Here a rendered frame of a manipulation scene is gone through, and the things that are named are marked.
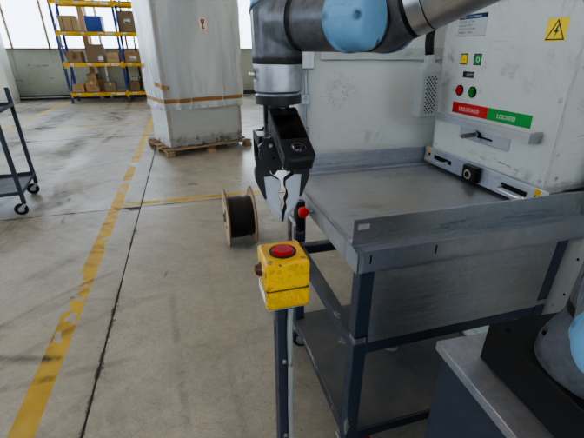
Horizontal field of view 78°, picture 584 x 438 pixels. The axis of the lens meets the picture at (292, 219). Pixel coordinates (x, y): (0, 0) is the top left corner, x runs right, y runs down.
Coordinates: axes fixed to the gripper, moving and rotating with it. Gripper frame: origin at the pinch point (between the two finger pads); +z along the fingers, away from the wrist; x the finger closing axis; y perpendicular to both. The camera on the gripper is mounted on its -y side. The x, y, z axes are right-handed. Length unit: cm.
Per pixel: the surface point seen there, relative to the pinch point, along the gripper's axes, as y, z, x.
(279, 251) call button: -0.9, 6.4, 0.9
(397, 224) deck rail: 10.9, 10.5, -29.6
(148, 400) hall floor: 52, 97, 43
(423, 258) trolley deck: 7.8, 18.8, -35.8
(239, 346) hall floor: 71, 97, 5
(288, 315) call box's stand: -1.7, 20.6, -0.5
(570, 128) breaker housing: 15, -8, -77
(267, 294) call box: -3.9, 13.0, 4.0
